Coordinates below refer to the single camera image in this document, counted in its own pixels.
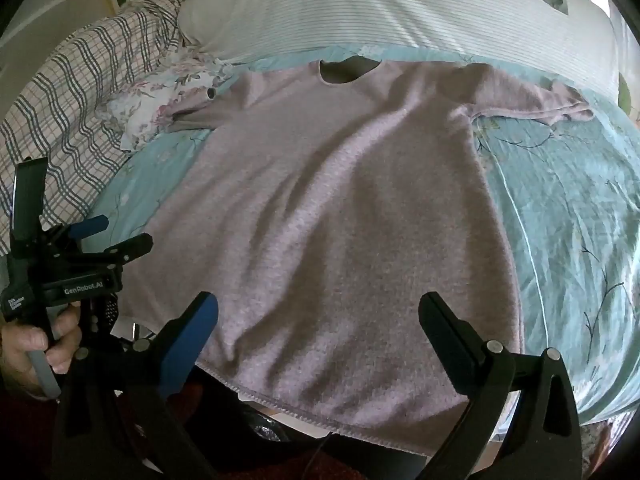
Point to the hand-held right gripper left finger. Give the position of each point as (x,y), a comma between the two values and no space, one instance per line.
(192,342)

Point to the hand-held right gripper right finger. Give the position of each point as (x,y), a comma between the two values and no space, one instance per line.
(442,340)

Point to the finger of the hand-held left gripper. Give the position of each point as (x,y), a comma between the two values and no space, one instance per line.
(92,225)
(131,247)

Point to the pink knit sweater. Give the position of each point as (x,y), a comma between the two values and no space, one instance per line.
(325,235)

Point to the person's left hand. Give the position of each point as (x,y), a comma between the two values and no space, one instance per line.
(22,345)

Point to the white floral ruffled cloth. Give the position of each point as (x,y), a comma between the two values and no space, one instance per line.
(145,105)

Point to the plaid checked cloth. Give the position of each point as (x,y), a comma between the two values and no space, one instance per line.
(75,90)

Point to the teal floral bed sheet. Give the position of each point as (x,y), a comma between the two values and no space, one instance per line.
(550,210)

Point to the small grey tube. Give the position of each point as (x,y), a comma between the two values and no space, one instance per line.
(211,93)

